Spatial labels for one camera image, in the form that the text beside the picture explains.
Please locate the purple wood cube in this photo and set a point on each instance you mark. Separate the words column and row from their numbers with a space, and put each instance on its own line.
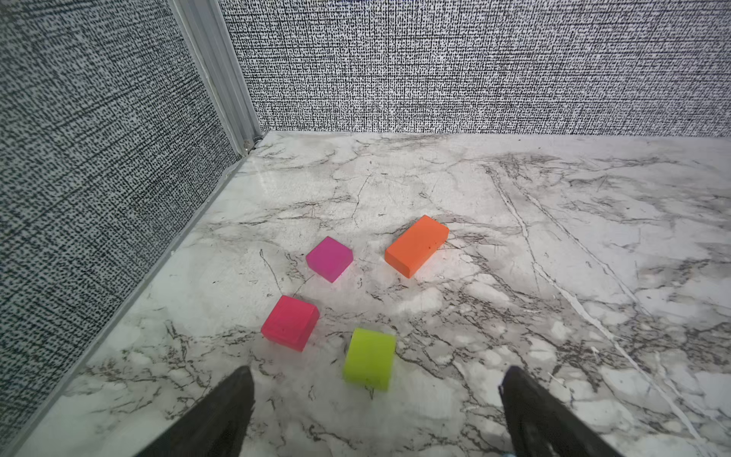
column 330, row 259

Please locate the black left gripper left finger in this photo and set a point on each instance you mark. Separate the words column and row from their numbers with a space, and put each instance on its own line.
column 215, row 426

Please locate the pink wood cube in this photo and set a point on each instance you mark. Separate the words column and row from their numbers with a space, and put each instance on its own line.
column 291, row 323

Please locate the orange-red rectangular wood block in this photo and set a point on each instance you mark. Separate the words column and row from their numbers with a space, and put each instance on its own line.
column 412, row 249

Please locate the lime green wood cube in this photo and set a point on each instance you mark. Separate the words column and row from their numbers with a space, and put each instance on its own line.
column 369, row 359

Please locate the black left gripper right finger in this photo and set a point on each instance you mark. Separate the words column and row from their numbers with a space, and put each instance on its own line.
column 540, row 425

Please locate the aluminium corner post left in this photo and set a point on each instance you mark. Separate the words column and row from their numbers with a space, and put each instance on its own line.
column 204, row 29

